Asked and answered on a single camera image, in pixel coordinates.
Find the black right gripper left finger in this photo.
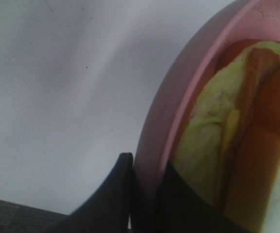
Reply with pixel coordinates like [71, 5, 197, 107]
[46, 153, 133, 233]

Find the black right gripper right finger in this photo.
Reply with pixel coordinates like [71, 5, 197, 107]
[130, 164, 247, 233]

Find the white bread sandwich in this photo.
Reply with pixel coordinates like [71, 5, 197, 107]
[171, 39, 280, 233]

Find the pink round plate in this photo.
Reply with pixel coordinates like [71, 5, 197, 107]
[134, 0, 280, 200]

